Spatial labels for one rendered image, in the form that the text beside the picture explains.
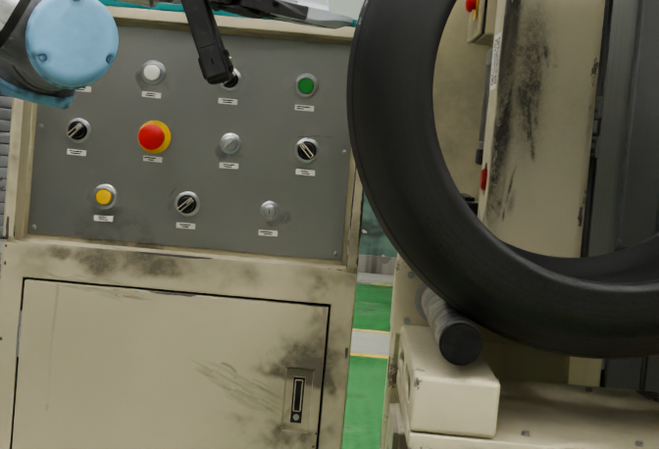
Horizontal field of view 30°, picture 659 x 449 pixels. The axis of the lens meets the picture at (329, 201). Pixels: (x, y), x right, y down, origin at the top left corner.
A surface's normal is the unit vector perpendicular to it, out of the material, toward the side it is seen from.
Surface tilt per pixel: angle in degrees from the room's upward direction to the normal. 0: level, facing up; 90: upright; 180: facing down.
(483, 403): 90
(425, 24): 87
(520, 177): 90
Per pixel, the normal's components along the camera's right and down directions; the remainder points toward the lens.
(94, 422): -0.02, 0.05
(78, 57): 0.48, 0.07
